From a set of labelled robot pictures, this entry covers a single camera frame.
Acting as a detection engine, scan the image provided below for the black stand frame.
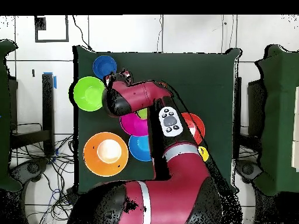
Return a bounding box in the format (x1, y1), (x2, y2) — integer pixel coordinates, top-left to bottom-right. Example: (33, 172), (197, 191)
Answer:
(9, 73), (55, 156)
(233, 76), (268, 162)

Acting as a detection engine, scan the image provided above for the small dark blue bowl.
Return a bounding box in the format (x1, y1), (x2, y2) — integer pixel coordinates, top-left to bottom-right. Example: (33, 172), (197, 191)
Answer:
(92, 55), (117, 80)

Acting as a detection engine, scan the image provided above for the tangle of floor cables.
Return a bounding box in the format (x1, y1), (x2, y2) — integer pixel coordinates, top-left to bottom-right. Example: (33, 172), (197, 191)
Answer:
(10, 134), (80, 224)

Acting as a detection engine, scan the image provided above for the large pink bowl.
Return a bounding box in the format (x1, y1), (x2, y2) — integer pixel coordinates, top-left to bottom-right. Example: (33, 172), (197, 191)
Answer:
(119, 113), (150, 137)

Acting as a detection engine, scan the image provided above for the large orange bowl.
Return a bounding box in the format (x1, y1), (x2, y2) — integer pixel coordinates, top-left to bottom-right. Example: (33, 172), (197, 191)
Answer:
(83, 131), (129, 177)

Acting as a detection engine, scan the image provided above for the yellow cup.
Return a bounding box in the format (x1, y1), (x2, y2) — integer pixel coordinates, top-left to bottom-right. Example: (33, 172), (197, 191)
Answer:
(197, 146), (210, 162)

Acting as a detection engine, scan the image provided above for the red shallow bowl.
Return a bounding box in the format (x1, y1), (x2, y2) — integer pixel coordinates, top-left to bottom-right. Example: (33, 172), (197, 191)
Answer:
(180, 112), (206, 145)

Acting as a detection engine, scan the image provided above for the light blue bowl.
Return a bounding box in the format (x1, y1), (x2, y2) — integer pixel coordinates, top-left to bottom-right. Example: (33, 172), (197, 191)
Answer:
(128, 134), (154, 162)

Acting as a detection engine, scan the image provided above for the dark green tablecloth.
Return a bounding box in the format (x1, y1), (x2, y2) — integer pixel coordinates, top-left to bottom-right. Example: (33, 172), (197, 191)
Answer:
(73, 45), (241, 194)

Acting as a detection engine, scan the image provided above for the light green bowl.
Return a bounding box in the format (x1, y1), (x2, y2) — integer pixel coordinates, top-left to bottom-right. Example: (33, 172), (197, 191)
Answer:
(72, 76), (106, 112)

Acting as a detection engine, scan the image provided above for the green cup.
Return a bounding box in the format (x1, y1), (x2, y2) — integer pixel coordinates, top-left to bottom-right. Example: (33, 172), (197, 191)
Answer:
(135, 107), (148, 120)

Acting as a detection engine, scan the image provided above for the green-clothed side table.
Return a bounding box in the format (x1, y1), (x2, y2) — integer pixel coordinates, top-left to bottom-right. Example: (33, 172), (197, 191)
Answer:
(0, 39), (22, 192)
(254, 44), (299, 197)

